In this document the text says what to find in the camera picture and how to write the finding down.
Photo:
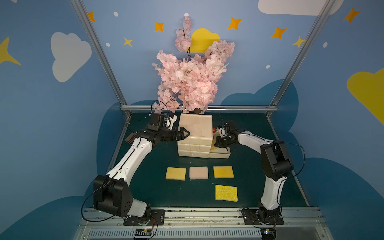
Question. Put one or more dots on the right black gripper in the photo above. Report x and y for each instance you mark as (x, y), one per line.
(224, 139)

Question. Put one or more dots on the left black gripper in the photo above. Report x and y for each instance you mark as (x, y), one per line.
(173, 134)

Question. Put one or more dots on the white bottom drawer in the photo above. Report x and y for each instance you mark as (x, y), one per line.
(220, 153)

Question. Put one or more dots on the white three-drawer cabinet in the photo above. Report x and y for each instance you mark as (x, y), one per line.
(198, 143)

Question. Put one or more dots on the pale yellow foam sponge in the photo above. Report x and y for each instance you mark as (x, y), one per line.
(178, 174)

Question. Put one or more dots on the pink sponge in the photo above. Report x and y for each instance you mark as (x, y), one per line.
(198, 173)

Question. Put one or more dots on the bright yellow porous sponge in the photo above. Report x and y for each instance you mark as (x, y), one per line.
(226, 193)

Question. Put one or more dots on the light yellow coarse sponge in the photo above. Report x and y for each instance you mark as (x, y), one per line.
(213, 147)

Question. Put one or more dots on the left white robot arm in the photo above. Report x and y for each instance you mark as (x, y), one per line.
(112, 193)

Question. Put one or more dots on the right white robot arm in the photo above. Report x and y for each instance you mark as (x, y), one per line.
(276, 164)

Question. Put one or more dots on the pink cherry blossom tree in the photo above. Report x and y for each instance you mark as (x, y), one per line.
(190, 84)

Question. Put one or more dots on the green circuit board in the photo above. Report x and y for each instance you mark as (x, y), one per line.
(143, 233)

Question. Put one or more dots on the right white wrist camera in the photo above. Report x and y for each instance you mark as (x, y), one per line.
(222, 130)

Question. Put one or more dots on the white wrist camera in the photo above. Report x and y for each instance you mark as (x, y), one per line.
(222, 130)
(171, 119)

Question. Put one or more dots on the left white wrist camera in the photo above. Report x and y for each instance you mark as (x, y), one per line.
(171, 119)

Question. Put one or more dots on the rear aluminium frame bar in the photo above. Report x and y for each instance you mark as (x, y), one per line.
(149, 108)

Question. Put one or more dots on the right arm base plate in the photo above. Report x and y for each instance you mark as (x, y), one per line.
(262, 216)

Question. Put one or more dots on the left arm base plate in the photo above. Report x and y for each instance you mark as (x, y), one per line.
(154, 217)

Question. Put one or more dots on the aluminium mounting rail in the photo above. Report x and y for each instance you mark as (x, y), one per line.
(207, 224)

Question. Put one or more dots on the left aluminium frame post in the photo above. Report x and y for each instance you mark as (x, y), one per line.
(90, 30)

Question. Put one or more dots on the aluminium frame post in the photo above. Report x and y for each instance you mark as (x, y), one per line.
(318, 25)
(90, 30)

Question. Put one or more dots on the right aluminium frame post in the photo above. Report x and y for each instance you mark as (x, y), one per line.
(318, 25)

